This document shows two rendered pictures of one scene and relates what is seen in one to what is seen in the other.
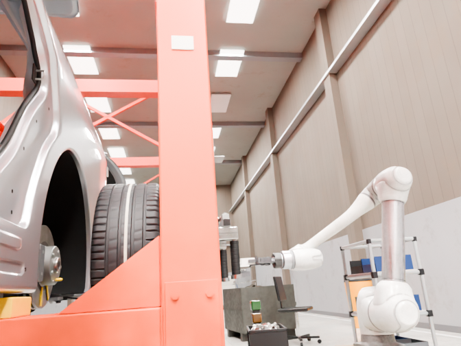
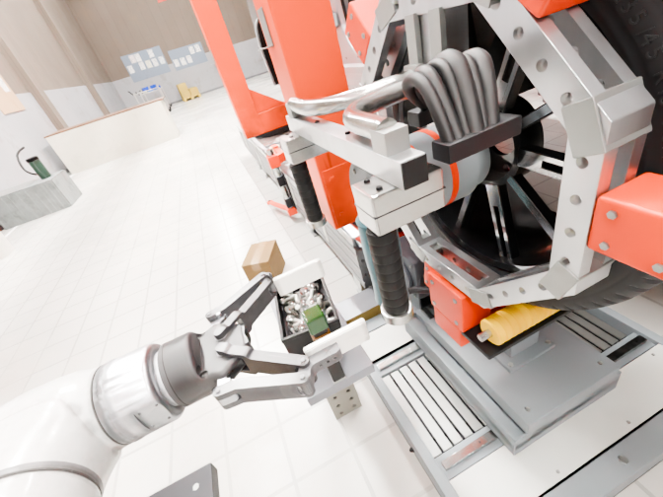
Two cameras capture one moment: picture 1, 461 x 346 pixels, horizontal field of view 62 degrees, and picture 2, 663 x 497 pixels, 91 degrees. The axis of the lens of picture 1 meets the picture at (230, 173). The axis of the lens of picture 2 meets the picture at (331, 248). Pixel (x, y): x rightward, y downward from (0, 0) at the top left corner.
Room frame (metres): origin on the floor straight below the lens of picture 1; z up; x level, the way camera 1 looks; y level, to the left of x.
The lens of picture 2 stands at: (2.22, -0.02, 1.10)
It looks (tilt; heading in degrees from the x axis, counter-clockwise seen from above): 33 degrees down; 177
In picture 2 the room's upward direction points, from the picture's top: 18 degrees counter-clockwise
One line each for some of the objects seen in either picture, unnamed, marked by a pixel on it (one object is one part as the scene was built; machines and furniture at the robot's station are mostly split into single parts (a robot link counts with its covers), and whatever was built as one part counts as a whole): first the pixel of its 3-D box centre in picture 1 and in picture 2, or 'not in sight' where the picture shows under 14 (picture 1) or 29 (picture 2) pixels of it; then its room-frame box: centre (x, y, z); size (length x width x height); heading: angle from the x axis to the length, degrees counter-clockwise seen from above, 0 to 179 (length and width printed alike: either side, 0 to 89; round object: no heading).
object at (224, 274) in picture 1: (223, 264); (389, 272); (1.89, 0.06, 0.83); 0.04 x 0.04 x 0.16
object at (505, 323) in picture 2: not in sight; (536, 306); (1.79, 0.38, 0.51); 0.29 x 0.06 x 0.06; 100
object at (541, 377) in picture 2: not in sight; (511, 318); (1.66, 0.43, 0.32); 0.40 x 0.30 x 0.28; 10
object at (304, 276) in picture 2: (247, 261); (299, 276); (1.84, -0.05, 0.83); 0.07 x 0.01 x 0.03; 100
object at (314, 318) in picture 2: (255, 305); (315, 319); (1.73, -0.07, 0.64); 0.04 x 0.04 x 0.04; 10
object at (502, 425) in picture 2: not in sight; (494, 347); (1.60, 0.42, 0.13); 0.50 x 0.36 x 0.10; 10
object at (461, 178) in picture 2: not in sight; (416, 175); (1.70, 0.20, 0.85); 0.21 x 0.14 x 0.14; 100
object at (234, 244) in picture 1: (234, 258); (307, 192); (1.56, 0.01, 0.83); 0.04 x 0.04 x 0.16
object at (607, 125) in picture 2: not in sight; (450, 160); (1.69, 0.27, 0.85); 0.54 x 0.07 x 0.54; 10
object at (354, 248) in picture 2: not in sight; (288, 179); (-0.11, -0.04, 0.28); 2.47 x 0.09 x 0.22; 10
